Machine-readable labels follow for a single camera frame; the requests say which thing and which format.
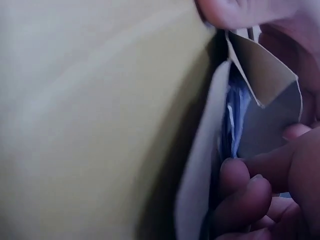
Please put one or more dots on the person's left hand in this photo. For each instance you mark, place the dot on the person's left hand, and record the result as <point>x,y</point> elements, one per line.
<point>240,12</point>

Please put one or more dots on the person's right hand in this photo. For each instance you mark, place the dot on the person's right hand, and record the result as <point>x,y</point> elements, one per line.
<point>295,190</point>

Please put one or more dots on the person's left fingers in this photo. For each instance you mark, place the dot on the person's left fingers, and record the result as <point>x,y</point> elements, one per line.
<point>237,13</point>

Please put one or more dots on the person's right fingers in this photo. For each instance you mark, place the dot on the person's right fingers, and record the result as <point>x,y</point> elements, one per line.
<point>265,165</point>

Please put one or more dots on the cardboard box with flaps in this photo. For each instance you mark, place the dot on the cardboard box with flaps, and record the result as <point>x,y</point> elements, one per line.
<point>200,150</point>

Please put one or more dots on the stack of blue packets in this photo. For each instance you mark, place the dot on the stack of blue packets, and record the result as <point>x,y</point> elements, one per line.
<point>236,117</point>

